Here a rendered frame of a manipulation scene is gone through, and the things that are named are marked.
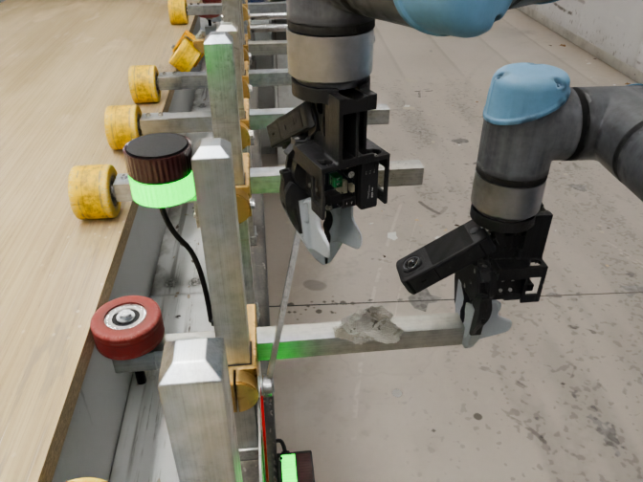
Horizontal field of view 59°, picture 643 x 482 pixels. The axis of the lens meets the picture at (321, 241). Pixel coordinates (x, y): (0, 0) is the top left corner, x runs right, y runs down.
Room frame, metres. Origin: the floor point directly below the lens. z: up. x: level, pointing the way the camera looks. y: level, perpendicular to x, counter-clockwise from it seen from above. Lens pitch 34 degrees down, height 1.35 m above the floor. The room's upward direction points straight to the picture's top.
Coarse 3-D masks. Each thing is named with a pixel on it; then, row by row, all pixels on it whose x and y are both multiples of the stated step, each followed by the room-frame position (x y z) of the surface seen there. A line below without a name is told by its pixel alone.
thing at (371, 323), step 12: (360, 312) 0.56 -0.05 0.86; (372, 312) 0.55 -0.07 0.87; (384, 312) 0.56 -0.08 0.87; (348, 324) 0.53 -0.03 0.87; (360, 324) 0.53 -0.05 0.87; (372, 324) 0.53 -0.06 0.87; (384, 324) 0.52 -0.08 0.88; (336, 336) 0.52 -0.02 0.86; (348, 336) 0.51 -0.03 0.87; (360, 336) 0.51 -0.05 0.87; (372, 336) 0.51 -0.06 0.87; (384, 336) 0.52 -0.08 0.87; (396, 336) 0.52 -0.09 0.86
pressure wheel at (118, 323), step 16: (112, 304) 0.53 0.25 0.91; (128, 304) 0.53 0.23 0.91; (144, 304) 0.53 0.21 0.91; (96, 320) 0.50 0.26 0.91; (112, 320) 0.50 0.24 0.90; (128, 320) 0.50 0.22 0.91; (144, 320) 0.50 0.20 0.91; (160, 320) 0.50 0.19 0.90; (96, 336) 0.47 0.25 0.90; (112, 336) 0.47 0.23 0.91; (128, 336) 0.47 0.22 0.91; (144, 336) 0.48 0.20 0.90; (160, 336) 0.50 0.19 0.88; (112, 352) 0.47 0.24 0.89; (128, 352) 0.47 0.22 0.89; (144, 352) 0.47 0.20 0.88
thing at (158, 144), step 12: (132, 144) 0.47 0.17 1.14; (144, 144) 0.47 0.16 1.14; (156, 144) 0.47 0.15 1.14; (168, 144) 0.47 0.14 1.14; (180, 144) 0.47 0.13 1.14; (144, 156) 0.45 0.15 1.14; (156, 156) 0.45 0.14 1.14; (168, 156) 0.45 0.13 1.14; (168, 228) 0.47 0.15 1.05; (180, 240) 0.47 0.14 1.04; (192, 252) 0.47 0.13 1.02; (204, 276) 0.47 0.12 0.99; (204, 288) 0.47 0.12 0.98
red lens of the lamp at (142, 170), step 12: (132, 156) 0.45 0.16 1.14; (180, 156) 0.46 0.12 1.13; (132, 168) 0.45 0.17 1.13; (144, 168) 0.44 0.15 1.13; (156, 168) 0.44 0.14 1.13; (168, 168) 0.45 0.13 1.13; (180, 168) 0.45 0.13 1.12; (144, 180) 0.44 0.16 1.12; (156, 180) 0.44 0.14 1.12; (168, 180) 0.45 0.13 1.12
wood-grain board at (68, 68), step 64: (64, 0) 2.38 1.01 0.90; (128, 0) 2.38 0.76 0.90; (192, 0) 2.38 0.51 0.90; (0, 64) 1.53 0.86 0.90; (64, 64) 1.53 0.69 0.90; (128, 64) 1.53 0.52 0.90; (0, 128) 1.08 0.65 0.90; (64, 128) 1.08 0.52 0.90; (0, 192) 0.82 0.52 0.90; (64, 192) 0.82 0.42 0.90; (0, 256) 0.63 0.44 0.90; (64, 256) 0.63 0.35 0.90; (0, 320) 0.50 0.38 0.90; (64, 320) 0.50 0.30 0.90; (0, 384) 0.40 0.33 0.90; (64, 384) 0.40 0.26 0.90; (0, 448) 0.33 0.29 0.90
